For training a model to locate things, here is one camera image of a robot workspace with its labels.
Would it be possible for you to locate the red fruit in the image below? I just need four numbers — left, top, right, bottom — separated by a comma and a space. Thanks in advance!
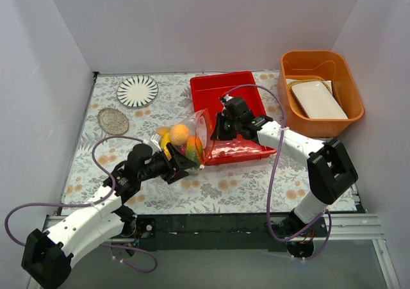
178, 144, 188, 155

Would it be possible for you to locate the green red mango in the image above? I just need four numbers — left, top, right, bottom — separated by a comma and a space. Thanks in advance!
185, 136, 203, 164

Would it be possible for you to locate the orange peach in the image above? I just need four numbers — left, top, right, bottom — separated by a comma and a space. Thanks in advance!
170, 124, 190, 145

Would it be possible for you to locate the clear zip top bag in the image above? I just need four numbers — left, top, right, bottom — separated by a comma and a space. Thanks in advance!
149, 110, 215, 170

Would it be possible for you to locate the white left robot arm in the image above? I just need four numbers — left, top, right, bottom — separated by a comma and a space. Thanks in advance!
22, 144, 197, 288

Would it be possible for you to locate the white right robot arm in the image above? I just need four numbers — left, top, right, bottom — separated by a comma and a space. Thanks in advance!
211, 97, 358, 237

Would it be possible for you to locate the red plastic tray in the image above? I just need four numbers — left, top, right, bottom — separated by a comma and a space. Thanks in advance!
190, 71, 276, 166

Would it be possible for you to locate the woven round coaster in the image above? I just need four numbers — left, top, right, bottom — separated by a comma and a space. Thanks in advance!
97, 108, 129, 135

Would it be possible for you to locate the striped round plate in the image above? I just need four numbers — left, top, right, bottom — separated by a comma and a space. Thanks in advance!
116, 75, 159, 108

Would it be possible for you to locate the white rectangular plate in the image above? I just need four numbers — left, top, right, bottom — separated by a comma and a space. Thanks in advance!
288, 80, 348, 120

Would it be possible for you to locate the orange plastic basin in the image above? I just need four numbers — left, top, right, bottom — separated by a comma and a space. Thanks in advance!
277, 50, 365, 138

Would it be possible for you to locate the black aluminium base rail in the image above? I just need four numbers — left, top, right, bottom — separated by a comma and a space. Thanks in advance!
102, 212, 384, 252

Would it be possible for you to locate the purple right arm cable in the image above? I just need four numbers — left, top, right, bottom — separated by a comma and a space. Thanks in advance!
219, 84, 331, 260

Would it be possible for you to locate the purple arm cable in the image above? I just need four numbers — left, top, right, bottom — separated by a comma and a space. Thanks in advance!
4, 136, 158, 274
219, 84, 331, 260

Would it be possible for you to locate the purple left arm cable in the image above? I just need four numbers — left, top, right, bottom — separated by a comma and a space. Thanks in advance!
4, 136, 158, 274

